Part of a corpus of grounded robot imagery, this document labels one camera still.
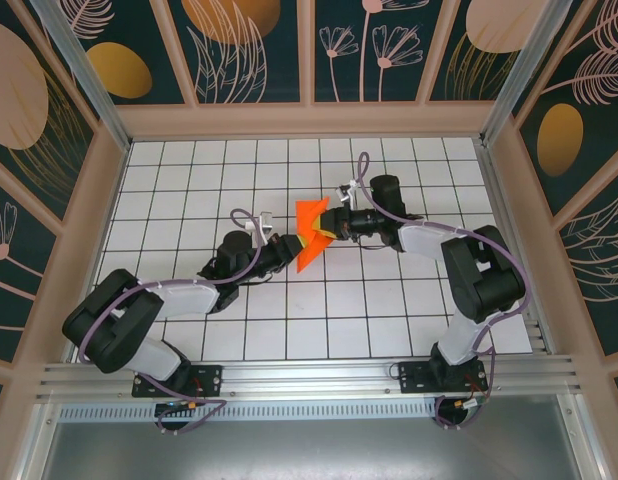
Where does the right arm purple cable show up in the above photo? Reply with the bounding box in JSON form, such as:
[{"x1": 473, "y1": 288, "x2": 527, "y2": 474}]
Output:
[{"x1": 356, "y1": 152, "x2": 534, "y2": 432}]

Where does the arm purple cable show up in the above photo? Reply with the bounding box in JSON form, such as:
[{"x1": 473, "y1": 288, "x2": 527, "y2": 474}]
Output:
[
  {"x1": 356, "y1": 152, "x2": 534, "y2": 432},
  {"x1": 78, "y1": 207, "x2": 270, "y2": 436}
]

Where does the aluminium corner post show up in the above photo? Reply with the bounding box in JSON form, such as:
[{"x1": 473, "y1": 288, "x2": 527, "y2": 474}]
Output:
[
  {"x1": 480, "y1": 0, "x2": 588, "y2": 146},
  {"x1": 31, "y1": 0, "x2": 133, "y2": 151}
]

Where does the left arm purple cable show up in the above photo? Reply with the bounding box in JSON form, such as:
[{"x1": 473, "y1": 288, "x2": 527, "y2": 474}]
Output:
[{"x1": 78, "y1": 207, "x2": 270, "y2": 436}]

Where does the aluminium side rail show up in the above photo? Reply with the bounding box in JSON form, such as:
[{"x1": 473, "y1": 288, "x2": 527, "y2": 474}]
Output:
[{"x1": 476, "y1": 139, "x2": 558, "y2": 354}]

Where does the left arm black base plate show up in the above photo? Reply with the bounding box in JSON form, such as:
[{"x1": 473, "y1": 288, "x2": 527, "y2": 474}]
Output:
[{"x1": 132, "y1": 363, "x2": 224, "y2": 399}]

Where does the grey metal sheet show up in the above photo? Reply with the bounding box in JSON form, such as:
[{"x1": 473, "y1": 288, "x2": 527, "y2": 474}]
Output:
[{"x1": 38, "y1": 419, "x2": 583, "y2": 480}]

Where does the orange paper sheet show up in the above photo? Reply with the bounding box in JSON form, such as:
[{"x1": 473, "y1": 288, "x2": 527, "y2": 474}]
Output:
[{"x1": 294, "y1": 197, "x2": 334, "y2": 274}]

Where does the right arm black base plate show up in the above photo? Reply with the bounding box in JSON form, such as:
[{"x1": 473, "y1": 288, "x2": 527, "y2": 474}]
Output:
[{"x1": 397, "y1": 360, "x2": 489, "y2": 395}]

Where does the slotted metal cable tray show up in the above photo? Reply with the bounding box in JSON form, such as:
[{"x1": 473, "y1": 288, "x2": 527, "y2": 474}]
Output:
[{"x1": 58, "y1": 403, "x2": 440, "y2": 422}]

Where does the aluminium mounting rail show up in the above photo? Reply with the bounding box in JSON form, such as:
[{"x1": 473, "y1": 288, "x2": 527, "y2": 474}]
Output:
[{"x1": 36, "y1": 353, "x2": 585, "y2": 402}]

